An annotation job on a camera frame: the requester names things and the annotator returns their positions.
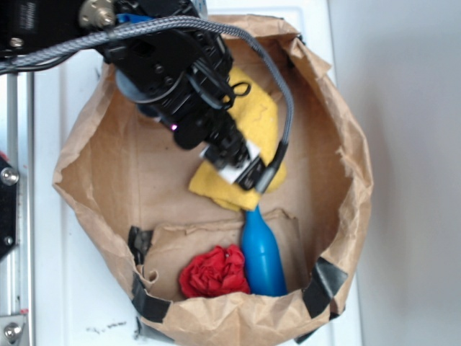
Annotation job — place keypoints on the aluminium frame rail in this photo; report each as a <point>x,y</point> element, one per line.
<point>17,274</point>

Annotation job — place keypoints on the brown paper bag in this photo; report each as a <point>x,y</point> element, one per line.
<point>127,183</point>

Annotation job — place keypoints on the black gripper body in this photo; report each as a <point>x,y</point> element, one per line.
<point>182,77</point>

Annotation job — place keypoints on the yellow cloth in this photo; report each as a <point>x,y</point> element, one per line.
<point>256,116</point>

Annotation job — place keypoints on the black metal bracket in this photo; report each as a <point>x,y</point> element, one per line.
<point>9,205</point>

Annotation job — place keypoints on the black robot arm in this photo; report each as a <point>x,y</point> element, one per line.
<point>30,26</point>

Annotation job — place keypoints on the blue plastic bottle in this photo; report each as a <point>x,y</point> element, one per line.
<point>263,264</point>

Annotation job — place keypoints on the red crumpled cloth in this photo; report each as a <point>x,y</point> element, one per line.
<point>215,273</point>

